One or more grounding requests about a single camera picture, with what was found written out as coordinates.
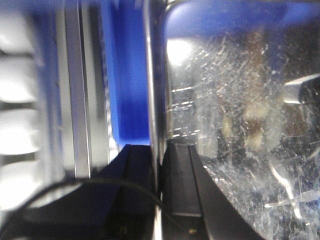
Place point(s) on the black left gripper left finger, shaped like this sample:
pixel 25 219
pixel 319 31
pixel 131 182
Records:
pixel 98 211

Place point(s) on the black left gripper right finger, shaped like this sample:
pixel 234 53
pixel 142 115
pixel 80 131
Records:
pixel 196 202

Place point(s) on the silver metal tray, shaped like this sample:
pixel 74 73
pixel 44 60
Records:
pixel 240 81

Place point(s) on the white roller conveyor track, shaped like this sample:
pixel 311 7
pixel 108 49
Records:
pixel 20 134

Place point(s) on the blue bin lower centre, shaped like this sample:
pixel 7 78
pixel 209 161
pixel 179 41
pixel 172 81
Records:
pixel 126 66

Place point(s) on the grey metal divider rail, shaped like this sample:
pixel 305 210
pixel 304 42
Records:
pixel 83 91

